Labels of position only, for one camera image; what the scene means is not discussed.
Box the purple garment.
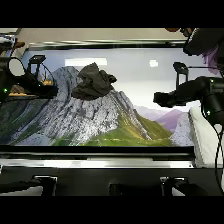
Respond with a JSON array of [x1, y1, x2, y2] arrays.
[[202, 45, 222, 76]]

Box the dark green T-shirt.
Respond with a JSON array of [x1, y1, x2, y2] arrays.
[[70, 62, 118, 101]]

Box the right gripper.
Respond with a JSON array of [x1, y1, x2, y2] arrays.
[[153, 90, 178, 108]]

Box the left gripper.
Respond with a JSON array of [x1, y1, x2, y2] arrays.
[[34, 83, 60, 100]]

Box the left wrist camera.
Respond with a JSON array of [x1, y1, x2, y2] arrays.
[[27, 54, 48, 78]]

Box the silver frame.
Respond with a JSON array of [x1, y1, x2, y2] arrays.
[[0, 151, 224, 197]]

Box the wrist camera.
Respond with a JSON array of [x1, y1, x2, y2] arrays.
[[172, 61, 190, 87], [27, 54, 48, 78]]

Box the white garment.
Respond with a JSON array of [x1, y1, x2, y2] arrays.
[[187, 105, 224, 170]]

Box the black garment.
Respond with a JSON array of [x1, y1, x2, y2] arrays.
[[182, 27, 224, 57]]

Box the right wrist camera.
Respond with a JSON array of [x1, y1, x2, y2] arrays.
[[172, 61, 190, 87]]

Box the black cable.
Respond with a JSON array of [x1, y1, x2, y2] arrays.
[[213, 123, 224, 195]]

